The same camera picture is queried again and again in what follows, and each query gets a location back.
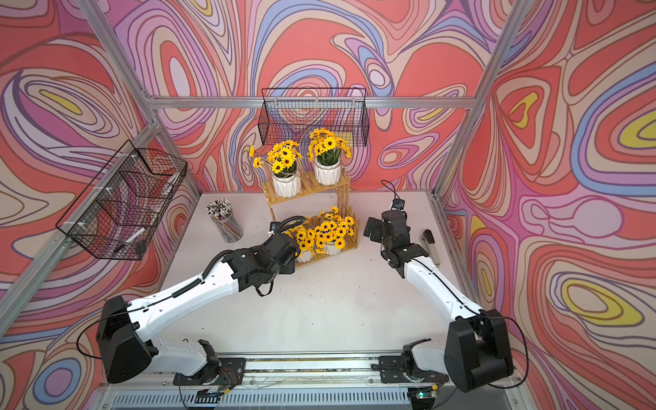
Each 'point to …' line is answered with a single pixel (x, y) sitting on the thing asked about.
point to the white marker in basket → (143, 229)
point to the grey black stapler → (429, 242)
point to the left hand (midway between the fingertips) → (290, 258)
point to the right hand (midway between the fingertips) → (382, 229)
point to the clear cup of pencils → (221, 213)
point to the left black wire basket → (113, 219)
